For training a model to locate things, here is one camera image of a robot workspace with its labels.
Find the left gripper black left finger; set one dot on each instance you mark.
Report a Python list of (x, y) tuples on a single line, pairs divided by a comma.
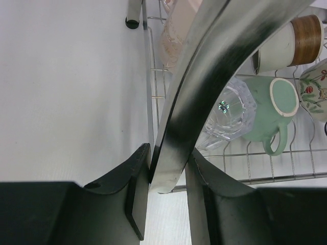
[(109, 210)]

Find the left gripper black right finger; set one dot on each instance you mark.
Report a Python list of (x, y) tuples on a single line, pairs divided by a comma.
[(223, 210)]

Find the clear glass cup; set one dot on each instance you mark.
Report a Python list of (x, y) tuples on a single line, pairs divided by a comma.
[(231, 117)]

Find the teal cup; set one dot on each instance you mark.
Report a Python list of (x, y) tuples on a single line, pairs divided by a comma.
[(276, 104)]

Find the steel two-tier dish rack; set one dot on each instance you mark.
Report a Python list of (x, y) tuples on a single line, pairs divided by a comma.
[(223, 35)]

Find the cream mug green inside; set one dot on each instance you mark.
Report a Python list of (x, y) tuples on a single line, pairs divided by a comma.
[(312, 90)]

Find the pink translucent tumbler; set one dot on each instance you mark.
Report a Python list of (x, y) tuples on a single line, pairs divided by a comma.
[(181, 14)]

